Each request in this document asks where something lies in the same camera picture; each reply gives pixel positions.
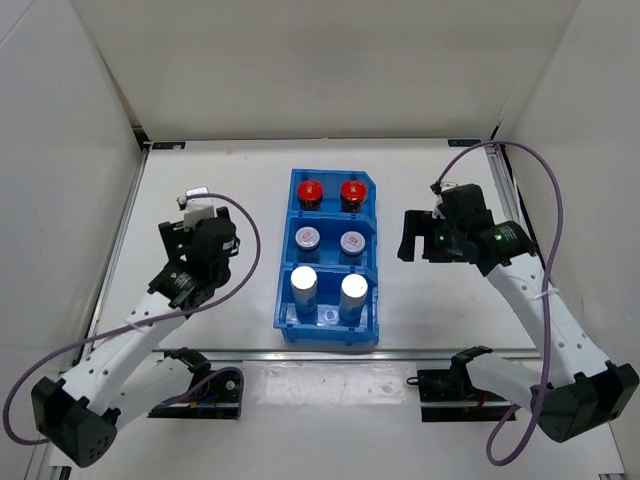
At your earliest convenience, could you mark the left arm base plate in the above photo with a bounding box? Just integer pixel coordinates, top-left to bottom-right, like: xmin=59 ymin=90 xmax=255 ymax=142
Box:
xmin=147 ymin=367 xmax=245 ymax=420

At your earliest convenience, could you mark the aluminium frame rail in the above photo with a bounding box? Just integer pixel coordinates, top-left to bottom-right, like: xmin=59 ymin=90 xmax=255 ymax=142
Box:
xmin=483 ymin=143 xmax=571 ymax=362

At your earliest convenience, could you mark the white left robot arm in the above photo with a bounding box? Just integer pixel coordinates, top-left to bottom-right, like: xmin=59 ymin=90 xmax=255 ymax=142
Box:
xmin=31 ymin=207 xmax=239 ymax=468

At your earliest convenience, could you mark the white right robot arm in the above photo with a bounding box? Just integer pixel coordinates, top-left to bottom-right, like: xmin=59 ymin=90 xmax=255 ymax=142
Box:
xmin=397 ymin=184 xmax=639 ymax=443

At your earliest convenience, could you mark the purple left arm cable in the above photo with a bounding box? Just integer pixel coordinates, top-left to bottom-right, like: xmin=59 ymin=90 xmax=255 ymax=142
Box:
xmin=2 ymin=192 xmax=262 ymax=445

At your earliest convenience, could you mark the silver lid bottle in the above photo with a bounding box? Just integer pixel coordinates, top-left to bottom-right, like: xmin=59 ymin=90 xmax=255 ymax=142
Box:
xmin=290 ymin=266 xmax=318 ymax=315
xmin=339 ymin=273 xmax=368 ymax=323

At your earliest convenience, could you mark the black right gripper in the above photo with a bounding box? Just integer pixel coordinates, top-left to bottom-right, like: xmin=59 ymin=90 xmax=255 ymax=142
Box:
xmin=397 ymin=211 xmax=465 ymax=263

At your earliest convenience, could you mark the white lid jar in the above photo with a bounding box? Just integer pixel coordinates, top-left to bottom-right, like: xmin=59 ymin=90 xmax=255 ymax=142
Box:
xmin=294 ymin=226 xmax=321 ymax=263
xmin=339 ymin=230 xmax=366 ymax=265

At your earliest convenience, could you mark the white lid jar front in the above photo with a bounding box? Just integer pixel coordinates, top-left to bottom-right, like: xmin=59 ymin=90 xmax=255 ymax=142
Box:
xmin=294 ymin=226 xmax=321 ymax=263

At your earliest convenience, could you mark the silver lid bottle front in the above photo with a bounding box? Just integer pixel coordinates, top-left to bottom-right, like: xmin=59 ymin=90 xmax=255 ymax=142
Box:
xmin=290 ymin=266 xmax=318 ymax=315

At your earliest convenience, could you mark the blue bin front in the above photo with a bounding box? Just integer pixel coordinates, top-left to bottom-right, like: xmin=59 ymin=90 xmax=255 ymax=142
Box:
xmin=273 ymin=266 xmax=379 ymax=346

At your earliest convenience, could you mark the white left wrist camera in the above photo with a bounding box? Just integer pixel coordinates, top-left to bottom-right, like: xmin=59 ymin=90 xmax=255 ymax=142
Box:
xmin=177 ymin=186 xmax=215 ymax=231

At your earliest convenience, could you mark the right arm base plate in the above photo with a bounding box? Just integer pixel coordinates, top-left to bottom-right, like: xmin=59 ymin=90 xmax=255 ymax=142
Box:
xmin=406 ymin=369 xmax=510 ymax=423

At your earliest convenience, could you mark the red lid jar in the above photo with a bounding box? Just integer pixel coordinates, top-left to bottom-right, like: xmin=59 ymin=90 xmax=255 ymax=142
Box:
xmin=296 ymin=180 xmax=324 ymax=211
xmin=340 ymin=180 xmax=367 ymax=213

